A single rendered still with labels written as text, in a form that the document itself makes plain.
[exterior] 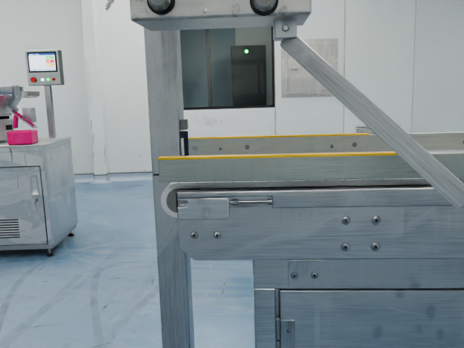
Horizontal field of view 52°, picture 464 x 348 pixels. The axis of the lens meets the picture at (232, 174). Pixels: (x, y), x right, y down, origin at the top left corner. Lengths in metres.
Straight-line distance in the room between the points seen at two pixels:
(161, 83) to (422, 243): 0.54
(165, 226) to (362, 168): 0.46
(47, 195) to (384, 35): 4.40
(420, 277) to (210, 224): 0.32
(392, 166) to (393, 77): 5.59
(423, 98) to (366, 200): 5.73
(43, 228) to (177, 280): 2.43
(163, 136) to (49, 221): 2.48
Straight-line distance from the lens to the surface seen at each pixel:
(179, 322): 1.04
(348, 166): 0.64
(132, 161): 6.03
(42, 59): 3.65
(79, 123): 6.13
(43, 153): 3.28
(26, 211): 3.39
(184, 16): 0.60
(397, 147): 0.58
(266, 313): 0.74
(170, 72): 0.93
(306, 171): 0.63
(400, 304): 0.77
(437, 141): 0.95
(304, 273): 0.72
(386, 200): 0.66
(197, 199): 0.64
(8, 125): 3.65
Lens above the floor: 1.06
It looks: 10 degrees down
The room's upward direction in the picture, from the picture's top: 2 degrees counter-clockwise
